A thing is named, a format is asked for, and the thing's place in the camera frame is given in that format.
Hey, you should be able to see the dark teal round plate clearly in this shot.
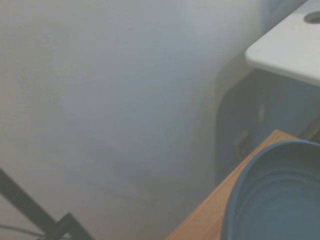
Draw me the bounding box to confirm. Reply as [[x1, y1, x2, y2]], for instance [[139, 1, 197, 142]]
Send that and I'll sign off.
[[222, 139, 320, 240]]

